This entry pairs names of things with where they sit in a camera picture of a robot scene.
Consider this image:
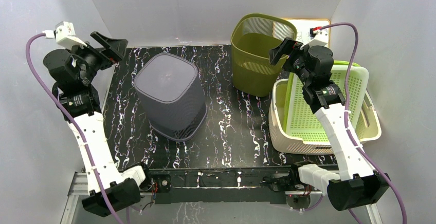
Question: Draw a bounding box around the lime green perforated basket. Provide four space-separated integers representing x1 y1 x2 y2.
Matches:
282 64 369 145

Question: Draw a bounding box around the yellow framed whiteboard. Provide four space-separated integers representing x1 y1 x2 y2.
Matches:
285 18 331 48

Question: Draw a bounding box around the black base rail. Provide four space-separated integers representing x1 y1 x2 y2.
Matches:
149 166 306 204

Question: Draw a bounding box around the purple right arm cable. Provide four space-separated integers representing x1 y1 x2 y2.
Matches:
318 22 408 224

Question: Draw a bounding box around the cream perforated plastic basket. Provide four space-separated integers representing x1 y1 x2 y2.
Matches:
269 79 382 155

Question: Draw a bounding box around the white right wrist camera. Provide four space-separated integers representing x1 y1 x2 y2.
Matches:
302 27 329 47

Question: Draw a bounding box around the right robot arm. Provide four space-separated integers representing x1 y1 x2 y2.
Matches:
269 38 390 211

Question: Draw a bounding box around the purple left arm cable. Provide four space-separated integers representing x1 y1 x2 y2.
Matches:
26 33 132 224

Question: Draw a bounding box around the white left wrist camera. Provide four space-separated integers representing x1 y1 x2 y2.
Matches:
42 21 87 50

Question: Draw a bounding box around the grey slatted bin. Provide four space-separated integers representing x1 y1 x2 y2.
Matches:
133 53 207 142

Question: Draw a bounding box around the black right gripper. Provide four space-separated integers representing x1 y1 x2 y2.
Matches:
268 38 311 85

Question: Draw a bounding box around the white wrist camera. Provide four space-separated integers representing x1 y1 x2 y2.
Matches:
42 21 87 50
302 27 329 47

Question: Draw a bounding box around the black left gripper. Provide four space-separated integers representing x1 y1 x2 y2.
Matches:
66 32 128 85

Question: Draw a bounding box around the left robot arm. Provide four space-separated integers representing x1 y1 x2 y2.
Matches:
43 28 154 217

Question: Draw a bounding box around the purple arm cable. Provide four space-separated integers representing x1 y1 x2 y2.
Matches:
26 33 132 224
318 22 408 224

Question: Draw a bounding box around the olive green slatted bin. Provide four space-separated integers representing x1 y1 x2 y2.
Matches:
230 13 297 97

